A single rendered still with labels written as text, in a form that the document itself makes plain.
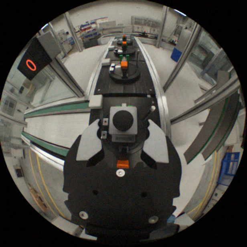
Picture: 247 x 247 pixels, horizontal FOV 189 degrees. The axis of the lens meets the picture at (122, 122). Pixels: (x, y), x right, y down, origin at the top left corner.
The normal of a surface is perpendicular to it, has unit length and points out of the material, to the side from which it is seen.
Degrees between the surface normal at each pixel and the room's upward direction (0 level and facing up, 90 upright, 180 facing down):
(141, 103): 0
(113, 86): 0
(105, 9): 90
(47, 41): 90
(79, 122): 0
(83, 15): 90
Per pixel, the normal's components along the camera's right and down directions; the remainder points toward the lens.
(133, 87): -0.04, -0.24
